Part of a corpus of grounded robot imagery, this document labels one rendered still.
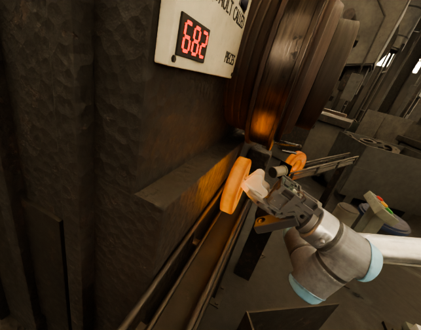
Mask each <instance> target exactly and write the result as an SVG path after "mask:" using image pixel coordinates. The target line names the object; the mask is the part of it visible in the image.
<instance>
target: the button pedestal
mask: <svg viewBox="0 0 421 330"><path fill-rule="evenodd" d="M363 196H364V197H365V199H366V201H367V202H368V204H369V205H370V206H369V207H368V209H367V211H366V212H365V213H364V215H363V216H362V218H361V219H360V220H359V222H358V224H357V225H356V226H355V228H354V231H356V232H360V233H368V234H376V233H377V232H378V231H379V230H380V228H381V227H382V225H383V224H384V223H387V224H388V225H389V226H391V227H392V226H394V225H396V224H397V223H399V220H398V219H397V217H396V216H395V215H394V214H391V213H390V212H389V211H388V210H387V209H386V206H384V205H383V204H382V203H381V202H384V201H381V200H379V199H378V198H377V196H374V195H373V193H372V192H371V191H369V192H367V193H366V194H364V195H363ZM377 199H378V200H379V201H380V202H379V201H378V200H377ZM384 203H385V202H384ZM381 205H383V206H384V208H385V209H384V208H383V207H382V206H381ZM344 287H346V288H348V289H350V286H349V283H347V284H345V285H344Z"/></svg>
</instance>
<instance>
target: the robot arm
mask: <svg viewBox="0 0 421 330"><path fill-rule="evenodd" d="M264 177H265V172H264V171H263V170H262V169H258V170H256V171H254V172H253V173H252V174H250V175H249V176H245V178H244V180H243V182H242V186H241V187H242V188H243V190H244V191H245V192H246V194H247V195H248V196H249V197H250V198H251V199H252V201H253V202H254V203H255V204H256V205H258V206H259V207H260V208H261V209H263V210H265V211H266V212H267V213H269V214H270V215H266V216H263V217H258V218H256V222H255V225H254V229H255V231H256V233H257V234H260V233H264V232H270V231H274V230H280V229H283V233H282V234H283V238H284V243H285V244H286V247H287V250H288V253H289V256H290V260H291V264H292V266H293V272H290V274H289V283H290V284H291V287H292V288H293V290H294V291H295V293H296V294H297V295H298V296H299V297H300V298H301V299H302V300H304V301H305V302H307V303H308V304H319V303H320V302H322V301H326V298H328V297H329V296H330V295H332V294H333V293H334V292H336V291H337V290H339V289H340V288H341V287H342V286H344V285H345V284H347V283H348V282H349V281H350V280H352V279H353V278H355V279H356V280H357V281H360V282H369V281H371V280H373V279H375V278H376V277H377V276H378V274H379V273H380V271H381V269H382V265H383V263H384V264H392V265H405V266H418V267H421V238H412V237H404V236H390V235H382V234H368V233H360V232H356V231H354V230H352V229H351V228H350V227H348V226H347V225H345V224H344V223H343V222H341V221H339V220H338V219H337V218H336V217H335V216H333V215H332V214H330V213H329V212H328V211H326V210H325V209H323V208H322V203H321V202H319V201H318V200H316V199H315V198H314V197H312V196H310V195H309V194H308V193H307V192H305V191H303V190H302V189H301V186H300V185H299V184H298V183H296V182H294V181H293V180H292V179H290V178H289V177H287V176H286V175H285V174H284V175H283V176H282V177H281V178H280V179H279V180H277V182H276V183H275V184H274V185H273V188H272V189H270V185H269V184H268V183H267V182H266V181H265V180H264ZM287 178H288V179H289V180H290V181H289V180H288V179H287ZM291 181H292V182H291Z"/></svg>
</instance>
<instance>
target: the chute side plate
mask: <svg viewBox="0 0 421 330"><path fill-rule="evenodd" d="M251 203H252V199H251V200H250V201H249V205H248V207H247V209H246V211H245V213H244V216H243V218H242V220H241V222H240V224H239V227H238V229H237V231H236V234H235V235H234V238H233V240H232V242H231V245H230V247H229V250H228V252H227V255H226V257H225V260H223V263H222V265H221V268H220V269H219V272H218V274H217V276H216V278H215V281H214V283H213V285H212V287H211V289H210V292H209V294H208V297H207V299H206V301H205V303H204V305H203V307H202V310H201V312H200V315H199V317H198V319H197V321H196V323H195V325H194V328H193V330H198V328H199V326H200V323H201V321H202V318H203V317H204V314H205V312H206V309H207V307H208V305H209V303H210V300H211V297H212V295H213V292H214V291H215V288H216V286H217V283H218V281H219V279H220V277H221V274H222V272H223V269H224V267H225V265H226V262H227V260H228V257H229V255H230V253H231V251H232V248H233V246H234V243H235V241H236V239H237V236H238V234H239V231H240V229H241V227H242V225H243V222H244V220H245V218H246V215H247V213H248V211H249V208H250V206H251Z"/></svg>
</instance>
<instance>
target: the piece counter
mask: <svg viewBox="0 0 421 330"><path fill-rule="evenodd" d="M187 24H189V25H191V26H192V22H191V21H189V20H187V23H186V22H185V30H184V34H186V30H187ZM196 29H197V30H199V31H200V29H201V28H200V27H198V26H196V28H195V29H194V36H193V39H194V38H195V35H196ZM204 34H205V35H207V38H206V44H204V43H202V46H203V47H205V46H206V45H207V42H208V32H206V31H204ZM200 36H201V31H200V34H199V38H198V41H197V40H196V39H195V40H194V42H192V47H191V52H192V50H193V46H194V43H197V48H196V53H194V52H192V54H191V55H193V56H196V54H197V53H198V46H199V44H198V42H199V41H200ZM185 38H186V39H188V40H189V45H188V49H187V50H186V49H184V48H183V47H184V42H185ZM190 44H191V41H190V37H189V36H188V35H185V37H184V38H183V42H182V49H183V52H185V53H187V52H188V50H189V49H190ZM202 46H201V45H200V50H199V55H200V52H201V48H202ZM199 58H202V59H203V56H201V55H200V56H199Z"/></svg>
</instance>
